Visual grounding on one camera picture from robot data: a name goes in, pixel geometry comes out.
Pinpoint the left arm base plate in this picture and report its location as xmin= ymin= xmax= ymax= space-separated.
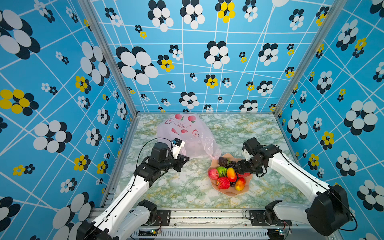
xmin=144 ymin=210 xmax=171 ymax=227

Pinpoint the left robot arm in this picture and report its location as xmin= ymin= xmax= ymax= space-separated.
xmin=73 ymin=138 xmax=189 ymax=240

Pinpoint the pink scalloped fruit plate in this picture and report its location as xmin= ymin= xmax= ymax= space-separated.
xmin=207 ymin=154 xmax=253 ymax=197

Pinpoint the left aluminium corner post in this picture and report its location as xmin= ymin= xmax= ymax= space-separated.
xmin=79 ymin=0 xmax=138 ymax=119

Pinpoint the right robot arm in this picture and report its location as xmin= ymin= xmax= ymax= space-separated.
xmin=237 ymin=138 xmax=355 ymax=237

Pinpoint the aluminium front rail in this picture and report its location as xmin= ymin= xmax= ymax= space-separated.
xmin=80 ymin=207 xmax=343 ymax=240

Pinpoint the purple grape bunch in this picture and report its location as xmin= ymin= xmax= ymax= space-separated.
xmin=228 ymin=161 xmax=237 ymax=169

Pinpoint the right green circuit board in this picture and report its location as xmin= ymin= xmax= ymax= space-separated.
xmin=268 ymin=229 xmax=286 ymax=240

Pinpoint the dark mangosteen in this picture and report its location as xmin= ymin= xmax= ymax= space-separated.
xmin=218 ymin=157 xmax=231 ymax=168

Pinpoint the aluminium corner post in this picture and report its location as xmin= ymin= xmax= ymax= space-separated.
xmin=79 ymin=0 xmax=138 ymax=119
xmin=274 ymin=0 xmax=347 ymax=118

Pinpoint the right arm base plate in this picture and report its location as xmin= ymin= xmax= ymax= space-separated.
xmin=245 ymin=210 xmax=293 ymax=228

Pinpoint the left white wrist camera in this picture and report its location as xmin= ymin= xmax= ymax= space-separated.
xmin=171 ymin=138 xmax=185 ymax=160

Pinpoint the red yellow peach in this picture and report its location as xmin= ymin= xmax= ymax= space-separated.
xmin=235 ymin=178 xmax=246 ymax=192

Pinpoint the green circuit board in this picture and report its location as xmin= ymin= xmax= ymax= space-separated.
xmin=268 ymin=229 xmax=286 ymax=240
xmin=138 ymin=229 xmax=162 ymax=237

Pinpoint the pink plastic bag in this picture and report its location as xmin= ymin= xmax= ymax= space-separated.
xmin=157 ymin=114 xmax=222 ymax=159

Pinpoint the green apple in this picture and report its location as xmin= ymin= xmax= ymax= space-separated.
xmin=217 ymin=167 xmax=228 ymax=178

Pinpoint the left green circuit board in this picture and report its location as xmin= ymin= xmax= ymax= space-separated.
xmin=138 ymin=229 xmax=162 ymax=237

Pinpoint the pink red apple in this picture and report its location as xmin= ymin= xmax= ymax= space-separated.
xmin=208 ymin=169 xmax=220 ymax=180

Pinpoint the red pomegranate fruit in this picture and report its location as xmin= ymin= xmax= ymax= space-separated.
xmin=238 ymin=173 xmax=251 ymax=178

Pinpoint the right aluminium corner post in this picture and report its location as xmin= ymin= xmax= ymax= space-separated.
xmin=274 ymin=0 xmax=347 ymax=118

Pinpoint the red orange mango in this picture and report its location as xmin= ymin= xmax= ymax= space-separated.
xmin=226 ymin=168 xmax=238 ymax=183

